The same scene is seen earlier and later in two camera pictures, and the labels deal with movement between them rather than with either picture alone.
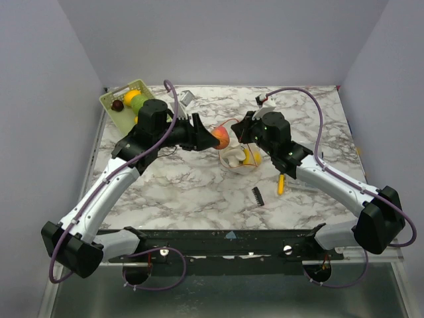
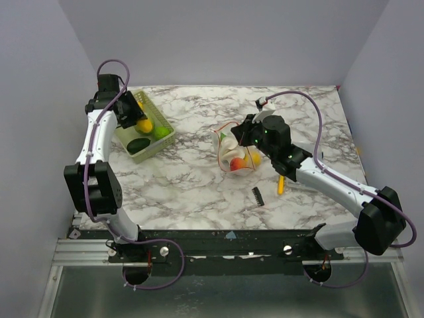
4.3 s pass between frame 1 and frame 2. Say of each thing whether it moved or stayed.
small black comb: stayed
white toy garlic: stayed
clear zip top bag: stayed
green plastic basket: moved
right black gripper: stayed
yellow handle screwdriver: stayed
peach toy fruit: moved
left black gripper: moved
